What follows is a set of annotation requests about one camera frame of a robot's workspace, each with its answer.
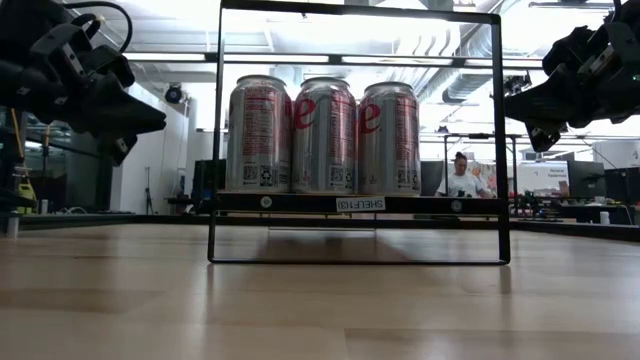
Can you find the black ceiling rail fixture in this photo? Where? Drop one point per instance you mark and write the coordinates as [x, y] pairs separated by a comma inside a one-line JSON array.
[[572, 5]]

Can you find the black frame background table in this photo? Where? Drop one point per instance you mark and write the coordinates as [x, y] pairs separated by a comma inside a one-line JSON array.
[[470, 135]]

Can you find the silver diet cola can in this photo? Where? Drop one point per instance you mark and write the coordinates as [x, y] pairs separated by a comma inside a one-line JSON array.
[[390, 140], [259, 135], [325, 140]]

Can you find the white printed box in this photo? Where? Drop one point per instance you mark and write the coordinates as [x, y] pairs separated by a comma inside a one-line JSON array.
[[542, 177]]

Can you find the black aluminium table frame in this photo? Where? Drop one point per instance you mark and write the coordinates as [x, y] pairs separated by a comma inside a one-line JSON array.
[[175, 219]]

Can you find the yellow spray bottle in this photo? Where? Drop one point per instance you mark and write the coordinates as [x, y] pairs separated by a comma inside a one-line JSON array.
[[25, 192]]

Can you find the white cup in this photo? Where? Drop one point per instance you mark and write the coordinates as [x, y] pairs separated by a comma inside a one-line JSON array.
[[44, 206], [604, 217], [12, 225]]

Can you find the person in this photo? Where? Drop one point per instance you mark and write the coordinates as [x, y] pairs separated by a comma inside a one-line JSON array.
[[462, 180]]

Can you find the long ceiling light strip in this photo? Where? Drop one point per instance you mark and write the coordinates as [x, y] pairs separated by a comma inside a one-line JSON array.
[[165, 56]]

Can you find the dark cluttered background desk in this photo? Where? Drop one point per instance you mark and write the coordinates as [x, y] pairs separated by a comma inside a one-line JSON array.
[[575, 207]]

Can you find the round black ceiling lamp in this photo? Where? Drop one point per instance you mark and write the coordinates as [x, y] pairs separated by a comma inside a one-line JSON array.
[[173, 94]]

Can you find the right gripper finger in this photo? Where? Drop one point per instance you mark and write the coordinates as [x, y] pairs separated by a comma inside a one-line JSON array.
[[545, 102], [542, 137]]

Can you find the silver ventilation duct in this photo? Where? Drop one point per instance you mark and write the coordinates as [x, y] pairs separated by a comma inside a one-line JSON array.
[[462, 87]]

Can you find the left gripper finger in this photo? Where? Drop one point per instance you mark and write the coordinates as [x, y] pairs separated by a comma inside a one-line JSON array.
[[120, 110], [120, 147]]

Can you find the dark wall shelving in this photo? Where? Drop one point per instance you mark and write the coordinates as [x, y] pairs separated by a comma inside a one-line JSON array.
[[75, 170]]

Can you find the black ceiling track light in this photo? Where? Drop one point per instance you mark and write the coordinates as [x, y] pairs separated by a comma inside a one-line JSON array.
[[517, 82]]

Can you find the thin black tripod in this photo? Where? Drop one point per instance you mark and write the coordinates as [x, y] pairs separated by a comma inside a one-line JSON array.
[[148, 192]]

